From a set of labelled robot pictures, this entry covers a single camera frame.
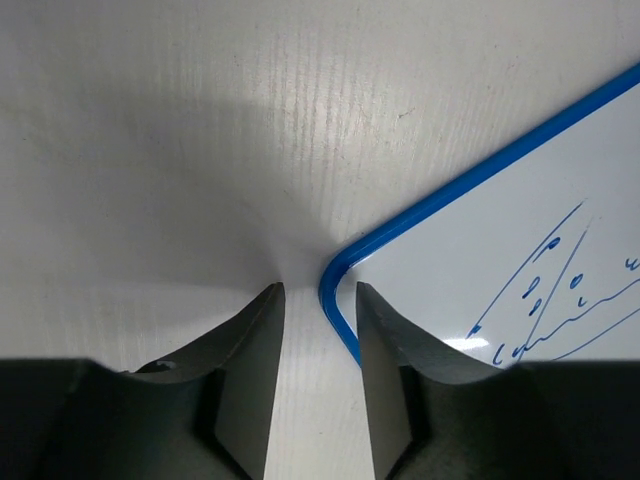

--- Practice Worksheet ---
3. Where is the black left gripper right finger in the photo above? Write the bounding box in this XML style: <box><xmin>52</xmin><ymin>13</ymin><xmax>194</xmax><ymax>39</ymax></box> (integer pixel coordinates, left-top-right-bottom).
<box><xmin>356</xmin><ymin>283</ymin><xmax>639</xmax><ymax>479</ymax></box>

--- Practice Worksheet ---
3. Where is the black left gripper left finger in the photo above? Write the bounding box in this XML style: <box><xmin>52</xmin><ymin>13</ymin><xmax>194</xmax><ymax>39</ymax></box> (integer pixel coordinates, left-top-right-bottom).
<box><xmin>1</xmin><ymin>283</ymin><xmax>285</xmax><ymax>479</ymax></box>

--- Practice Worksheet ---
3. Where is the blue framed whiteboard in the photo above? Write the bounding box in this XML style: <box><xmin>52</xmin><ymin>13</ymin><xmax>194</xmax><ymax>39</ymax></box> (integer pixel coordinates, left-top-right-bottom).
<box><xmin>318</xmin><ymin>67</ymin><xmax>639</xmax><ymax>368</ymax></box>

